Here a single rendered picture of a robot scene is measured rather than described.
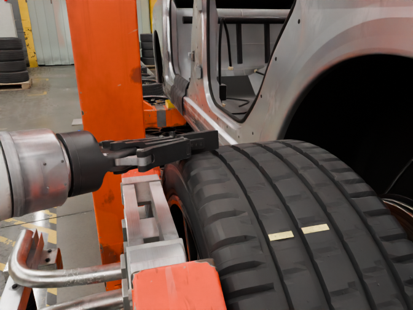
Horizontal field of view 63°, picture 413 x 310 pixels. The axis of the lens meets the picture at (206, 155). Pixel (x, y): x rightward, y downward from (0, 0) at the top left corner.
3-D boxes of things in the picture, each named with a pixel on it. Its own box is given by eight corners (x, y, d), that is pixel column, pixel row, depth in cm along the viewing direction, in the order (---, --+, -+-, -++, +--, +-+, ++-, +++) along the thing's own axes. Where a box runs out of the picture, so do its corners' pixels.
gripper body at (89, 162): (53, 190, 42) (120, 176, 48) (76, 205, 36) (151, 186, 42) (44, 131, 41) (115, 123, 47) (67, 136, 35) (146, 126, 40)
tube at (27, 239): (134, 287, 52) (129, 229, 48) (-5, 314, 47) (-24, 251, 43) (128, 226, 68) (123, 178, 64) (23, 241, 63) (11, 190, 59)
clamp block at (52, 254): (61, 284, 63) (56, 261, 62) (7, 293, 61) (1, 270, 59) (64, 267, 68) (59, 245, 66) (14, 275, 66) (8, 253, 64)
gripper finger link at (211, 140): (179, 135, 49) (182, 135, 48) (215, 129, 53) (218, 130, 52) (180, 155, 49) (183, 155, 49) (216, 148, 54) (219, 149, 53)
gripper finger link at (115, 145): (107, 142, 41) (112, 143, 40) (182, 131, 48) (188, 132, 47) (110, 173, 42) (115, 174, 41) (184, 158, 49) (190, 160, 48)
